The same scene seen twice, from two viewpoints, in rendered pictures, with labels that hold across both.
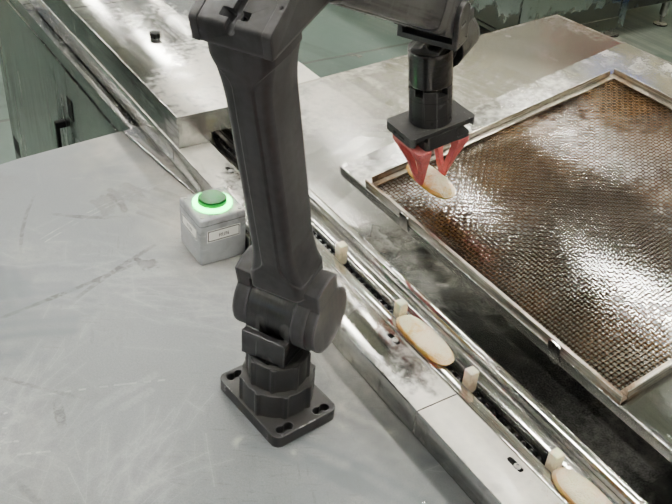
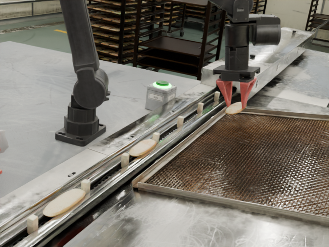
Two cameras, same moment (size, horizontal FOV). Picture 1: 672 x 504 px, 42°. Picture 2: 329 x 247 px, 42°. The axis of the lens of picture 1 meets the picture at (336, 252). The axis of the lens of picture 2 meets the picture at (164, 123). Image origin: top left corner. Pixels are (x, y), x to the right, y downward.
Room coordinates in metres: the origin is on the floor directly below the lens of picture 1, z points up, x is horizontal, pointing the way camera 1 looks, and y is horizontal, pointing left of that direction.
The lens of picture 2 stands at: (0.39, -0.92, 1.29)
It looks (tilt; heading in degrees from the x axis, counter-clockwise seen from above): 23 degrees down; 60
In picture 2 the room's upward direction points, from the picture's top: 6 degrees clockwise
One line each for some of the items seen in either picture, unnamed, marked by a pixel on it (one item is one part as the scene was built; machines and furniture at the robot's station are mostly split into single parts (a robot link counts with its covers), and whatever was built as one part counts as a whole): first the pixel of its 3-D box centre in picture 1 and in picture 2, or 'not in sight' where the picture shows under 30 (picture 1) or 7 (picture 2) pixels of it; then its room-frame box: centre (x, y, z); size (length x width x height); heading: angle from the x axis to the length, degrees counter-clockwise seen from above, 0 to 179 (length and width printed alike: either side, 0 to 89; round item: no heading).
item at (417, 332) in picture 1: (424, 337); (143, 146); (0.81, -0.12, 0.86); 0.10 x 0.04 x 0.01; 35
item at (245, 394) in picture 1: (277, 375); (81, 120); (0.71, 0.05, 0.86); 0.12 x 0.09 x 0.08; 41
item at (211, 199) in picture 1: (212, 201); (162, 85); (1.01, 0.18, 0.90); 0.04 x 0.04 x 0.02
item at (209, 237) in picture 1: (214, 234); (161, 102); (1.01, 0.17, 0.84); 0.08 x 0.08 x 0.11; 35
